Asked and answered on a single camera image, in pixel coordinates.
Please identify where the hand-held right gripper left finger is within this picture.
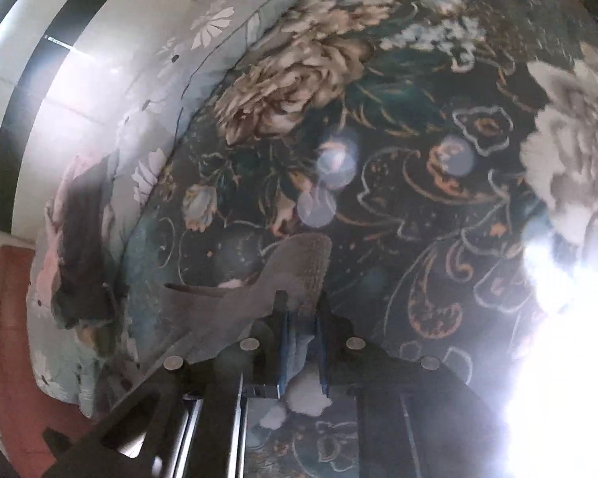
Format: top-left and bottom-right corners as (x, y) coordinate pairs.
(43, 291), (291, 478)

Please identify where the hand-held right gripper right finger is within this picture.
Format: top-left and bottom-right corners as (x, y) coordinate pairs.
(315, 293), (514, 478)

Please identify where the grey garment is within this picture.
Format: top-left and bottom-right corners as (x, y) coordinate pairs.
(163, 233), (334, 364)

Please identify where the dark floral blanket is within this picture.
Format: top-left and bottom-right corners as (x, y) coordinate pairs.
(120, 0), (598, 478)

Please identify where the grey floral quilt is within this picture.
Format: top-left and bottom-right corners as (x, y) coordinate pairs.
(26, 0), (340, 418)

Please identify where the red bed frame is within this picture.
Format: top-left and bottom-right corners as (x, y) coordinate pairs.
(0, 245), (100, 478)

